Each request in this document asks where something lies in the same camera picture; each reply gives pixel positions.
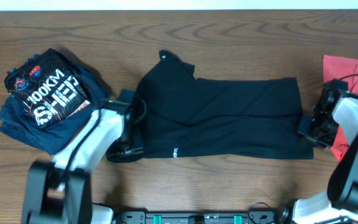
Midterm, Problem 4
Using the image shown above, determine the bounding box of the black t-shirt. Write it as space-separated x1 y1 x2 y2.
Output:
134 50 314 159

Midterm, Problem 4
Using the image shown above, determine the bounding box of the red t-shirt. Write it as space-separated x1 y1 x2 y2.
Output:
322 54 358 162

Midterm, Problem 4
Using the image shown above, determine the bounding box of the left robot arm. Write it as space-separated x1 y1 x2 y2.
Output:
21 100 147 224

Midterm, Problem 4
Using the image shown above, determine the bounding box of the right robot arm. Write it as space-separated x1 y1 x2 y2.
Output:
283 90 358 224

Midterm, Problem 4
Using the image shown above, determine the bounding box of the black printed folded shirt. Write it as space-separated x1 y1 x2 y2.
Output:
4 49 91 128

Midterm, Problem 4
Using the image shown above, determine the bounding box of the navy blue folded shirt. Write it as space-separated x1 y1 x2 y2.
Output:
0 52 108 155

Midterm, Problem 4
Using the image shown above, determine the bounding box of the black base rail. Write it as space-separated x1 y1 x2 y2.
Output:
112 210 278 224

